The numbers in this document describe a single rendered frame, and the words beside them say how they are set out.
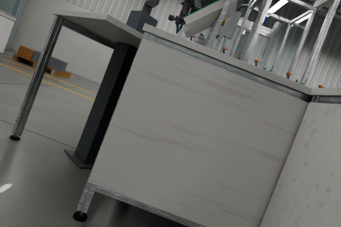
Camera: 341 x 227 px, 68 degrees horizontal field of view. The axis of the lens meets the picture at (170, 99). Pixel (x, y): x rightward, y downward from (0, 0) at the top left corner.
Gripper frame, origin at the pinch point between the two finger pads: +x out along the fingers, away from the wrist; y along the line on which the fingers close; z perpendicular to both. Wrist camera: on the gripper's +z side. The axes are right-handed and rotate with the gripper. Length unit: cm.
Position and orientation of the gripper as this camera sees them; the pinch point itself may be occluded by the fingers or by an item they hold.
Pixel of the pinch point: (178, 28)
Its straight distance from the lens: 184.3
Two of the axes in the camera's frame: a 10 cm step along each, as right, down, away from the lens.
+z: -0.8, -0.6, 9.9
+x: -3.6, 9.3, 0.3
